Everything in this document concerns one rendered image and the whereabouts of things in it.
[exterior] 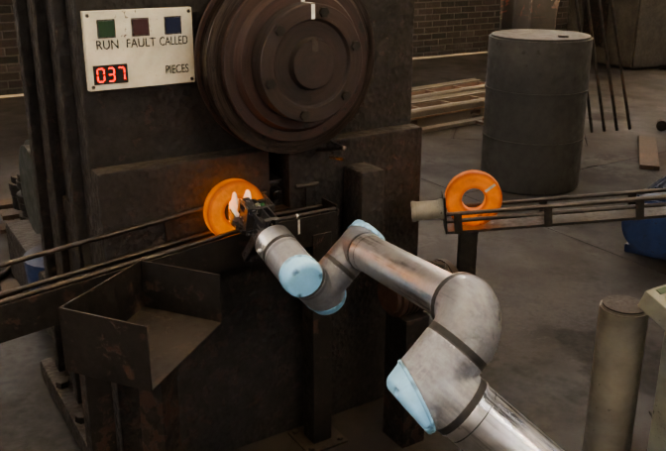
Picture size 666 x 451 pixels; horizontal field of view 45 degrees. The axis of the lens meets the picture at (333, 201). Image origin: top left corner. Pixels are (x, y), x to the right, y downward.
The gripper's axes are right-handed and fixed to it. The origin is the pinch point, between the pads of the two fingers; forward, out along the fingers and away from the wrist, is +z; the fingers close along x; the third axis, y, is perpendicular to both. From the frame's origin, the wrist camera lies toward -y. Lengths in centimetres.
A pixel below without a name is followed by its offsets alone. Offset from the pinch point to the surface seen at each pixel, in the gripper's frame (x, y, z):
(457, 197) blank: -61, -1, -15
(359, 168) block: -37.5, 3.4, 0.7
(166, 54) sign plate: 12.1, 33.0, 18.9
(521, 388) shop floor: -94, -70, -34
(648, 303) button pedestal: -72, 3, -72
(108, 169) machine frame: 28.3, 7.9, 11.5
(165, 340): 30.8, -7.3, -33.9
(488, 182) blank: -68, 4, -18
